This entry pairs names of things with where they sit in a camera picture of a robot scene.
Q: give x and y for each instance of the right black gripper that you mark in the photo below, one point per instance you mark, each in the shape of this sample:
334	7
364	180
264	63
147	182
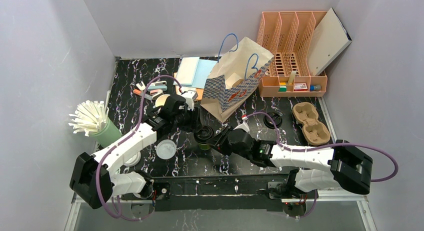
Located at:
219	140

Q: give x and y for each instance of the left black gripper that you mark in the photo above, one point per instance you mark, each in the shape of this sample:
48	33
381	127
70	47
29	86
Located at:
192	117

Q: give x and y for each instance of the green cup with black lid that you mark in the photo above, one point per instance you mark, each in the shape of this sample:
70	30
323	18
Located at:
202	135

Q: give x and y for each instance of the blue checkered paper bag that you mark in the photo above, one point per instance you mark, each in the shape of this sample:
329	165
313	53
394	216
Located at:
249	60

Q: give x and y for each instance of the stack of white paper cups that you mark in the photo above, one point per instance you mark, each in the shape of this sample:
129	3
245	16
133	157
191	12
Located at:
161	100

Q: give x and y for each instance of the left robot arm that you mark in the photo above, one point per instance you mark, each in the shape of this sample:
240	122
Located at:
95	178

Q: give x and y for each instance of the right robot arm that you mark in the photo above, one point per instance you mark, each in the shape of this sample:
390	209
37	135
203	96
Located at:
314	168

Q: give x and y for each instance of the pink white mini stapler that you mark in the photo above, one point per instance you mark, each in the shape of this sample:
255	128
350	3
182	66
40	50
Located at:
156	93

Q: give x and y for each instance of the clear plastic cup lid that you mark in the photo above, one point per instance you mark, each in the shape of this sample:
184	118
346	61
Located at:
166	149

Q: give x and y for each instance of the black cup lid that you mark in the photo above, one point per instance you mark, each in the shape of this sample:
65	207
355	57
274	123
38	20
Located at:
272	120

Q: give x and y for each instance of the white staple remover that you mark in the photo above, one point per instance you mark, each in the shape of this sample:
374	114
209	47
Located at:
140	86

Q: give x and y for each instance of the light blue envelope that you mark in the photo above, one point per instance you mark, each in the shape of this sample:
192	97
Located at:
193	71

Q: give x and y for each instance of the green eraser block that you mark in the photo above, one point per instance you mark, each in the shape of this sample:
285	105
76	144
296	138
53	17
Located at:
282	88

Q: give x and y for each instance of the green cup of straws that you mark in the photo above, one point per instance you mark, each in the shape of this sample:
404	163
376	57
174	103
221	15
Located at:
91	118

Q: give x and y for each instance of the red white small box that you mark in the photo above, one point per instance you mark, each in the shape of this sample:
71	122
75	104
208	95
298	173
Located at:
299	87

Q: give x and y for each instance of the peach desk file organizer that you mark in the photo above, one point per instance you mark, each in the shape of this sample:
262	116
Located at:
287	35

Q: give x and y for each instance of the white board binder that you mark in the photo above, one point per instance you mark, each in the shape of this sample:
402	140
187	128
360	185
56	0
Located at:
328	41

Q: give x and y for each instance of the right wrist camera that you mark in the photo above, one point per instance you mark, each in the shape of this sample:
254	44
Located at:
243	125

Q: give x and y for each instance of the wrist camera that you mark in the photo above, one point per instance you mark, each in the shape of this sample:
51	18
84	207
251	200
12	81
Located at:
243	125
190	96

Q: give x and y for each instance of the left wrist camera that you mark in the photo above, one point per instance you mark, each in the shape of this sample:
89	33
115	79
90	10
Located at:
190	96

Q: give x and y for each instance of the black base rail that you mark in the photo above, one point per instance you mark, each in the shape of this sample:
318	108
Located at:
230	192

